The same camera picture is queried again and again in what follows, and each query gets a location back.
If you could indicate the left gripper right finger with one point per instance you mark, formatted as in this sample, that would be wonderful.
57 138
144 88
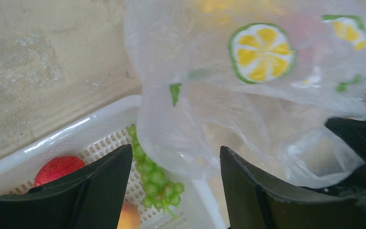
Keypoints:
256 199

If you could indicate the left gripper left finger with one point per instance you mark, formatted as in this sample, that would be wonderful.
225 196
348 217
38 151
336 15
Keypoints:
89 198

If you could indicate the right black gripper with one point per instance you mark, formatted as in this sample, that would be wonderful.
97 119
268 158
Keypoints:
353 133

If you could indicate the clear printed plastic bag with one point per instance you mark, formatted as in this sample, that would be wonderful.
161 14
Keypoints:
271 71

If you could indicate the peach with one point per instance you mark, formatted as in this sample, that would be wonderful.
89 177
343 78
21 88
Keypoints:
129 217

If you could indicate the red apple in basket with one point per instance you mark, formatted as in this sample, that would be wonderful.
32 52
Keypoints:
57 168

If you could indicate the white plastic basket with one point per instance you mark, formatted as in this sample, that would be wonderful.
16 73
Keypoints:
90 139

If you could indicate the green grapes bunch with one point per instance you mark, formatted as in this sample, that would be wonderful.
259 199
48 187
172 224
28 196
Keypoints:
160 192

